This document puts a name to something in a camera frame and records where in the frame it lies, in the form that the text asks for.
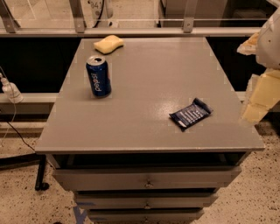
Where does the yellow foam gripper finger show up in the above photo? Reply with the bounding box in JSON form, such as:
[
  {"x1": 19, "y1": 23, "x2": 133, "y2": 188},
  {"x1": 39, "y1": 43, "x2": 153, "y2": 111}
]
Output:
[
  {"x1": 239, "y1": 69, "x2": 280, "y2": 126},
  {"x1": 237, "y1": 32, "x2": 259, "y2": 55}
]

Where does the yellow sponge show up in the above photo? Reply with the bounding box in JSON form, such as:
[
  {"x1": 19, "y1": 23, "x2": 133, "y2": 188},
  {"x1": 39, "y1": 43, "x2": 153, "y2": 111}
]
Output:
[{"x1": 94, "y1": 35, "x2": 124, "y2": 54}]

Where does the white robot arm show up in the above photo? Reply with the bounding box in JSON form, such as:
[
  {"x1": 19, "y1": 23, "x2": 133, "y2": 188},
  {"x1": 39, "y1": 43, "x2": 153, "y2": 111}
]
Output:
[{"x1": 237, "y1": 8, "x2": 280, "y2": 125}]

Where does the dark blue snack wrapper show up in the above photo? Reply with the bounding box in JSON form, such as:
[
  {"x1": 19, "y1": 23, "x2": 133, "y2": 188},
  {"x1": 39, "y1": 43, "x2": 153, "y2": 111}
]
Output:
[{"x1": 170, "y1": 98, "x2": 213, "y2": 132}]

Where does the blue pepsi can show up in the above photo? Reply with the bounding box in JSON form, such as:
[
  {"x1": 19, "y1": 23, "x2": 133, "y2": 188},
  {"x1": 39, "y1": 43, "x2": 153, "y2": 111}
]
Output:
[{"x1": 86, "y1": 55, "x2": 111, "y2": 97}]

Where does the grey drawer cabinet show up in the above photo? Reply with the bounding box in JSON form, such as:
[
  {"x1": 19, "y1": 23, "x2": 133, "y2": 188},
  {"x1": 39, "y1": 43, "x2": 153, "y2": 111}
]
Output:
[{"x1": 35, "y1": 37, "x2": 266, "y2": 224}]

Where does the top grey drawer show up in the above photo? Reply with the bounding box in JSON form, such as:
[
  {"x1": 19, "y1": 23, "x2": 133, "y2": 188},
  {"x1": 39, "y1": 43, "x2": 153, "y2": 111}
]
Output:
[{"x1": 53, "y1": 166, "x2": 242, "y2": 191}]

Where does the grey drawer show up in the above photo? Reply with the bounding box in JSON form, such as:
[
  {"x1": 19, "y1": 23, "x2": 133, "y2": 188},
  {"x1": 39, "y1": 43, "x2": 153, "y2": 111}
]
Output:
[
  {"x1": 75, "y1": 192, "x2": 217, "y2": 209},
  {"x1": 53, "y1": 166, "x2": 242, "y2": 191},
  {"x1": 87, "y1": 208, "x2": 204, "y2": 222}
]

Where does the middle grey drawer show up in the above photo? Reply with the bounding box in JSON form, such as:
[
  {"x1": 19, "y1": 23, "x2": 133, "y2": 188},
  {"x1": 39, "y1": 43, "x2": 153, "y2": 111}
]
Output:
[{"x1": 75, "y1": 192, "x2": 217, "y2": 209}]

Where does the bottom grey drawer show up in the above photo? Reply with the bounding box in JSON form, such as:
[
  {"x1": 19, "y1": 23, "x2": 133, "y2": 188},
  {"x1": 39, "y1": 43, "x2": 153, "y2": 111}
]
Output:
[{"x1": 87, "y1": 208, "x2": 204, "y2": 222}]

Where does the metal railing with glass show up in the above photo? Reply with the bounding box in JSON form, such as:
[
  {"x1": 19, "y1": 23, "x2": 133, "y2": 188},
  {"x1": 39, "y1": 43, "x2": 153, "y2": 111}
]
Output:
[{"x1": 0, "y1": 0, "x2": 279, "y2": 38}]

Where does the black stand leg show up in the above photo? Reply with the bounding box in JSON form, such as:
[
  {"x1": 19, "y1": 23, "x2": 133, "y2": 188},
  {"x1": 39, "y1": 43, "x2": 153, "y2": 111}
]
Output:
[{"x1": 0, "y1": 153, "x2": 50, "y2": 192}]

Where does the black cable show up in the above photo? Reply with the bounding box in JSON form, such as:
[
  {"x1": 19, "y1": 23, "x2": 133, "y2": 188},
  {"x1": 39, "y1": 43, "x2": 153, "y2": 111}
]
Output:
[{"x1": 0, "y1": 108, "x2": 37, "y2": 152}]

